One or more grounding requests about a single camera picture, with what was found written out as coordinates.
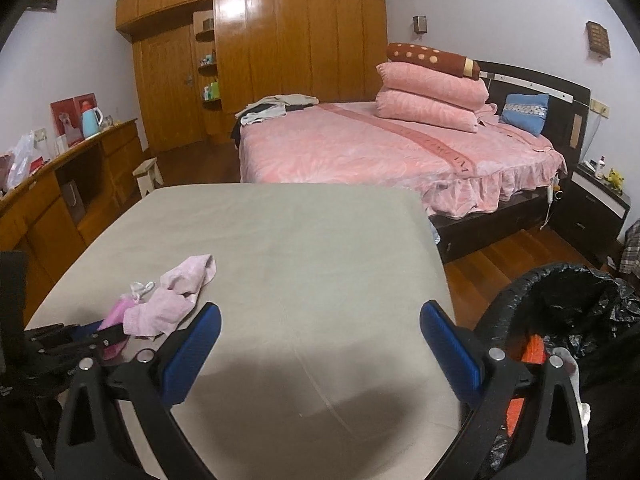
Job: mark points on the pink sock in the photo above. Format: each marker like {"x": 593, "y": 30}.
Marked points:
{"x": 172, "y": 300}

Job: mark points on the white wrapper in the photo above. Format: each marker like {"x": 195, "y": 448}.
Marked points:
{"x": 584, "y": 409}

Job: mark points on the lower pink pillow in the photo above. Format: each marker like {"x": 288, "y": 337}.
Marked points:
{"x": 394, "y": 104}

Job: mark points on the wooden sideboard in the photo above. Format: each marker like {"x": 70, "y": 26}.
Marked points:
{"x": 54, "y": 215}

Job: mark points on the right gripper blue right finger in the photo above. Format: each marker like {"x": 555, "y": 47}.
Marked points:
{"x": 547, "y": 440}

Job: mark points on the black bed headboard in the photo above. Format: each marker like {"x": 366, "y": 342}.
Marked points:
{"x": 566, "y": 103}

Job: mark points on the pink pillow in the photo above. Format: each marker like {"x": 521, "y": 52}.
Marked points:
{"x": 394, "y": 104}
{"x": 459, "y": 91}

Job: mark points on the black nightstand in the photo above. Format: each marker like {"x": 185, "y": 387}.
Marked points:
{"x": 590, "y": 215}

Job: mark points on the left wall lamp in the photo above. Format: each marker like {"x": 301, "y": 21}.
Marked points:
{"x": 419, "y": 25}

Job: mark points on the plaid bag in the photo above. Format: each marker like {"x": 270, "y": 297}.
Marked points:
{"x": 630, "y": 259}

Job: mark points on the pink covered bed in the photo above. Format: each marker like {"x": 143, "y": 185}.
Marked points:
{"x": 476, "y": 188}

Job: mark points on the black-lined trash bin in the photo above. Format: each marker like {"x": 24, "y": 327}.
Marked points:
{"x": 596, "y": 319}

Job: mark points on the yellow plush toy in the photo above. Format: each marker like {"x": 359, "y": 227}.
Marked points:
{"x": 615, "y": 180}

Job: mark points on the wall lamp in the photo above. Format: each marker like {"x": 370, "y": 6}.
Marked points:
{"x": 419, "y": 25}
{"x": 598, "y": 42}

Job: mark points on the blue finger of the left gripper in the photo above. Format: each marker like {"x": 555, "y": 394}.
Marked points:
{"x": 109, "y": 338}
{"x": 85, "y": 331}

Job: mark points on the white lotion bottle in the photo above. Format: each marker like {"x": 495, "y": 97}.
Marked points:
{"x": 600, "y": 168}

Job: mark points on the brown dotted bolster pillow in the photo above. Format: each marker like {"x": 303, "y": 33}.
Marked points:
{"x": 442, "y": 61}

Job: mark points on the clothes pile on bed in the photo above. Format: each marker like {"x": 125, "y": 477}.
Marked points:
{"x": 273, "y": 107}

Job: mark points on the blue cushion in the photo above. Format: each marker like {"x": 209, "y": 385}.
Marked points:
{"x": 527, "y": 112}

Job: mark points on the red photo frame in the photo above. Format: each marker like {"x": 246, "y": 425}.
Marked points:
{"x": 66, "y": 115}

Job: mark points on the upper pink pillow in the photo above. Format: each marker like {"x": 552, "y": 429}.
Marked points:
{"x": 459, "y": 91}

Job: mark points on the pink plastic packet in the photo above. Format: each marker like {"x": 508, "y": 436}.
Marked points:
{"x": 115, "y": 316}

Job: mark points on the right wall lamp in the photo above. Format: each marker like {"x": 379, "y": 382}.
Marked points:
{"x": 598, "y": 42}

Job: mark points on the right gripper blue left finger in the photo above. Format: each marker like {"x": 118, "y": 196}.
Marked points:
{"x": 93, "y": 440}

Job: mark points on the white plastic bag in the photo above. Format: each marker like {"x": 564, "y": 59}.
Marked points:
{"x": 22, "y": 158}

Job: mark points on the small white stool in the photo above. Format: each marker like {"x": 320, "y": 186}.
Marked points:
{"x": 148, "y": 176}

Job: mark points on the light blue kettle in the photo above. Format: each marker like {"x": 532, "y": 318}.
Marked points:
{"x": 92, "y": 119}

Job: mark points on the wooden wardrobe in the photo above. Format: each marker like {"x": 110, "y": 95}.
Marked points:
{"x": 199, "y": 62}

